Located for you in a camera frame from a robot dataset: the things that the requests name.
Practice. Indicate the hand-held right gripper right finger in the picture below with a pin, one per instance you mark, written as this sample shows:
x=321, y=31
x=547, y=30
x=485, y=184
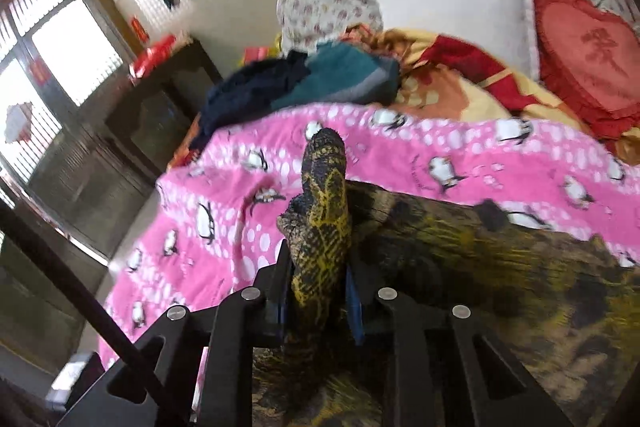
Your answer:
x=356, y=317

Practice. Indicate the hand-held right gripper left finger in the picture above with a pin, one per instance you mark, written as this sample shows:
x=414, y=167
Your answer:
x=283, y=314

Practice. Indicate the dark yellow floral garment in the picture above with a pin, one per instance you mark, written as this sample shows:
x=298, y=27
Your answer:
x=320, y=217

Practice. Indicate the dark blue clothes pile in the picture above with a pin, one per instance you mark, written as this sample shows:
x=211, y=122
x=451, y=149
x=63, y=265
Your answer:
x=250, y=92

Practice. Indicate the dark thin pole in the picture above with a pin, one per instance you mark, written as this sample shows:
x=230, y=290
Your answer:
x=85, y=302

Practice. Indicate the pink penguin print blanket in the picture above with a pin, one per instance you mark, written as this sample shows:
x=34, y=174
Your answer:
x=450, y=142

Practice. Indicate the dark wooden side table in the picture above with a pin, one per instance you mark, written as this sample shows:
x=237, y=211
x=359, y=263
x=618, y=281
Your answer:
x=155, y=117

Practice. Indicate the teal grey cloth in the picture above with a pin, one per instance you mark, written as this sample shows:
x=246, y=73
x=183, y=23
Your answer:
x=345, y=77

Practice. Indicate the orange red blanket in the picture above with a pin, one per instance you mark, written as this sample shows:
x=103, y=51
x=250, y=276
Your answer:
x=450, y=92

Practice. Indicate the red yellow package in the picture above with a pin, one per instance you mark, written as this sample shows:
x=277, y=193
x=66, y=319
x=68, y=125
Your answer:
x=260, y=53

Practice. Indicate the red bag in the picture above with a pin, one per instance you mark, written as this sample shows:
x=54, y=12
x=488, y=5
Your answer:
x=152, y=54

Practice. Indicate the white pillow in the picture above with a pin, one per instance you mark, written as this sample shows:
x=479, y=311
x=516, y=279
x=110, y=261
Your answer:
x=460, y=12

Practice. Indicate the white paper window cutout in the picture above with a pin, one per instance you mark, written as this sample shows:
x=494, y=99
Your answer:
x=19, y=122

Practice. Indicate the red heart-shaped pillow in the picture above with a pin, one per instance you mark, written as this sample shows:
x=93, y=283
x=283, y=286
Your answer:
x=590, y=57

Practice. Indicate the red wall sticker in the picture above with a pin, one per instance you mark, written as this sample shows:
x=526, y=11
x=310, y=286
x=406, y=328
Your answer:
x=139, y=30

